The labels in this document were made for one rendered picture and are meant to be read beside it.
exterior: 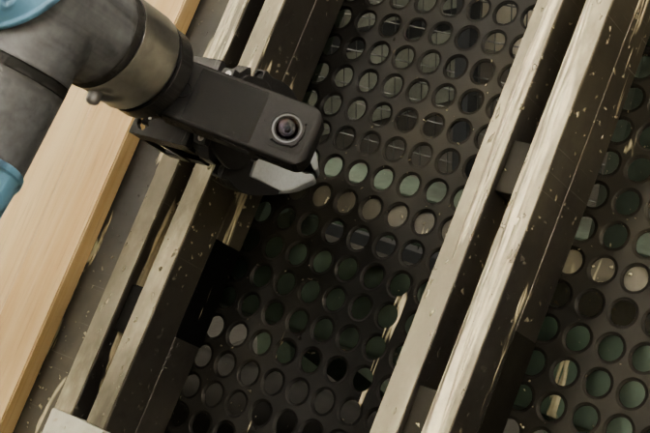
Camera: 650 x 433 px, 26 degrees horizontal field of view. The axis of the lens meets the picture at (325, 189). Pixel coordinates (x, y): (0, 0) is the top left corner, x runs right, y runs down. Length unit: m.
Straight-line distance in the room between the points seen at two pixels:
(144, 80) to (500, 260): 0.27
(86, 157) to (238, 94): 0.33
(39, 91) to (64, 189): 0.41
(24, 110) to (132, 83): 0.09
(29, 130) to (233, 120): 0.16
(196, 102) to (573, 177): 0.27
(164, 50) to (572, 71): 0.28
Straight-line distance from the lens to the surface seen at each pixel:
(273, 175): 1.09
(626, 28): 1.04
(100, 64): 0.94
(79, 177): 1.31
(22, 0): 0.89
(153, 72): 0.97
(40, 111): 0.91
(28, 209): 1.34
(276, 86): 1.08
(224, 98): 1.00
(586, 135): 1.01
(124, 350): 1.13
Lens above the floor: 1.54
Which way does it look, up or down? 18 degrees down
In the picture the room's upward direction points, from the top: straight up
